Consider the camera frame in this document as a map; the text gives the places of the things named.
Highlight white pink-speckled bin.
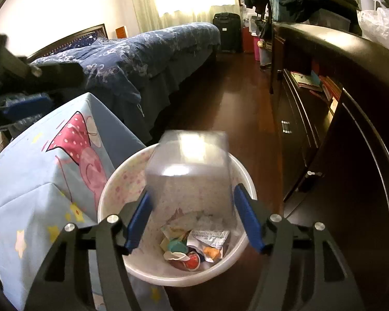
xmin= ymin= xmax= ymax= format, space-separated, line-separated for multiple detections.
xmin=97 ymin=143 xmax=258 ymax=287

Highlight teal plastic toy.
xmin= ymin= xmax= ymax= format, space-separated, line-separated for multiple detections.
xmin=167 ymin=238 xmax=190 ymax=255

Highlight dark wooden headboard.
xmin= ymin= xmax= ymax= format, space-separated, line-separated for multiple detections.
xmin=26 ymin=24 xmax=108 ymax=62

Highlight bed with blue duvet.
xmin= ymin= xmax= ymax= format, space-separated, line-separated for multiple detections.
xmin=29 ymin=22 xmax=221 ymax=143

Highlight pale window curtain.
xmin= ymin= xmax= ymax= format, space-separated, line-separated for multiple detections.
xmin=128 ymin=0 xmax=240 ymax=34

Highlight white plastic bag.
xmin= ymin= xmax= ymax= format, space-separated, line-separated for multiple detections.
xmin=357 ymin=5 xmax=389 ymax=55

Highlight clear storage box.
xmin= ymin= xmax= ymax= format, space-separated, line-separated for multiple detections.
xmin=308 ymin=8 xmax=352 ymax=31

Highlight books on cabinet shelf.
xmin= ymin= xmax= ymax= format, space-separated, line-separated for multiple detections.
xmin=290 ymin=69 xmax=342 ymax=102

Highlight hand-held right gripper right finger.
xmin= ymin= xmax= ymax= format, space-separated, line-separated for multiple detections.
xmin=234 ymin=183 xmax=367 ymax=311

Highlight pink plastic container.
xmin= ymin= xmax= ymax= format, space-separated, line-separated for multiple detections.
xmin=253 ymin=36 xmax=264 ymax=61

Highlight red and white paper cup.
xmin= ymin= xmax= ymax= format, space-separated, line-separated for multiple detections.
xmin=165 ymin=251 xmax=202 ymax=271

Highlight dark wooden cabinet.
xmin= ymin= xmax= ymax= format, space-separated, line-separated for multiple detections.
xmin=270 ymin=23 xmax=389 ymax=311

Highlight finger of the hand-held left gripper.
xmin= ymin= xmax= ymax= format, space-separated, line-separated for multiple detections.
xmin=6 ymin=61 xmax=86 ymax=93
xmin=2 ymin=95 xmax=54 ymax=123

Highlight clear plastic box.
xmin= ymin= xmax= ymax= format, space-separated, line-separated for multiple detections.
xmin=145 ymin=130 xmax=234 ymax=234

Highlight orange toy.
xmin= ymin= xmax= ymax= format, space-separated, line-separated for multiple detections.
xmin=201 ymin=245 xmax=223 ymax=260

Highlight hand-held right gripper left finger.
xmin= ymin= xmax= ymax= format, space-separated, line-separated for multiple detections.
xmin=24 ymin=189 xmax=151 ymax=311

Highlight black suitcase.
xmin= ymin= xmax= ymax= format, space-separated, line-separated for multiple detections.
xmin=212 ymin=12 xmax=242 ymax=54

